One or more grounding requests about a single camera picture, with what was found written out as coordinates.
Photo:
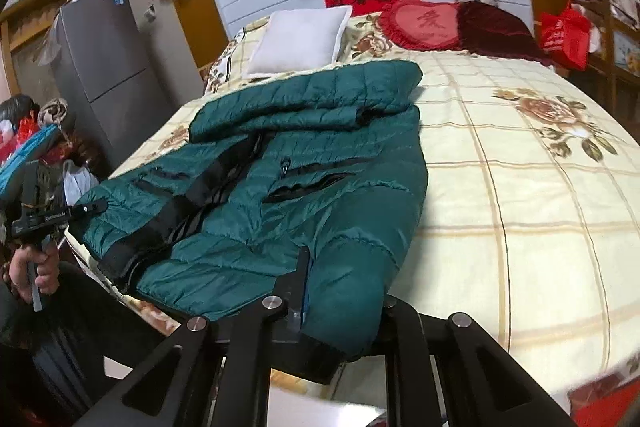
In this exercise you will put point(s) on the green puffer jacket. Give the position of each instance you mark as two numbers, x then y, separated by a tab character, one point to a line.
300	187

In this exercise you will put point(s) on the dark red velvet pillow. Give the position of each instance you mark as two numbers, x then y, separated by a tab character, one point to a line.
500	32

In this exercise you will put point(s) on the person's left hand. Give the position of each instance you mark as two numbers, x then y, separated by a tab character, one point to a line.
47	269

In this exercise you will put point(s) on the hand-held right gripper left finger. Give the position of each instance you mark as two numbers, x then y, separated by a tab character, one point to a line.
301	289

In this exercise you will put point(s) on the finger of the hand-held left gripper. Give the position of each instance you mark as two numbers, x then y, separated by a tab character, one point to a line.
87	209

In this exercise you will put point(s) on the bed with floral checked bedspread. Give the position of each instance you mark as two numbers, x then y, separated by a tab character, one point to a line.
525	217

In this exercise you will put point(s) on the teal bag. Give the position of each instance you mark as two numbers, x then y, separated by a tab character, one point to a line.
27	157

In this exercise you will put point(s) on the person's dark clothing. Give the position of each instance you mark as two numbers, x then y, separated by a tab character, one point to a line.
90	322

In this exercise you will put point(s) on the red heart-shaped pillow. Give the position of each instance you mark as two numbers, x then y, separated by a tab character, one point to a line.
420	24

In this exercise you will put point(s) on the white square pillow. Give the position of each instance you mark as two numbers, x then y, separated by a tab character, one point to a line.
300	37

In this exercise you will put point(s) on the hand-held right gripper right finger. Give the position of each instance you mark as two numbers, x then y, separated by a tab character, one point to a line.
405	342

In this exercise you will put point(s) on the grey refrigerator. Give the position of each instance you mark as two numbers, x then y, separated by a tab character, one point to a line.
110	72

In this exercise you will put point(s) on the wooden shelf rack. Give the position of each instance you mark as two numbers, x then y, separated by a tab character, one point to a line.
615	52

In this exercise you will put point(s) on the red shopping bag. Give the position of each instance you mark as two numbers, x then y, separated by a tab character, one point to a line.
565	34

